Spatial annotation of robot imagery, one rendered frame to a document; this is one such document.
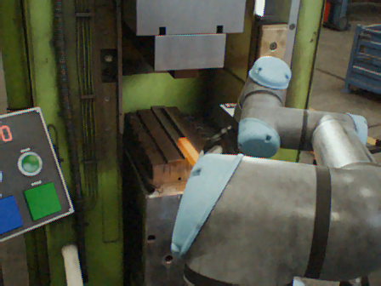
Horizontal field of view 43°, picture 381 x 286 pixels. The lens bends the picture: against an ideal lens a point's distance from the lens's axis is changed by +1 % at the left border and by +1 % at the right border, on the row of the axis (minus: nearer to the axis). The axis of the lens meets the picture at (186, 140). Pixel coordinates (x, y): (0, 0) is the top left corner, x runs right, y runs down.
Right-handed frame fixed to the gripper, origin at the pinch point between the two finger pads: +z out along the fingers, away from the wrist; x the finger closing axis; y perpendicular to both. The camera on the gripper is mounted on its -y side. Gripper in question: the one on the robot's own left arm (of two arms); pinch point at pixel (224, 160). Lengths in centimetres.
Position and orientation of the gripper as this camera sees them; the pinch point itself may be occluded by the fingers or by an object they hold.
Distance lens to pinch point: 119.0
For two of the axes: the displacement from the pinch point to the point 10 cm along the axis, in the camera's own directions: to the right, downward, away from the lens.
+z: -1.9, 5.8, 7.9
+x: 9.5, -1.0, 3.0
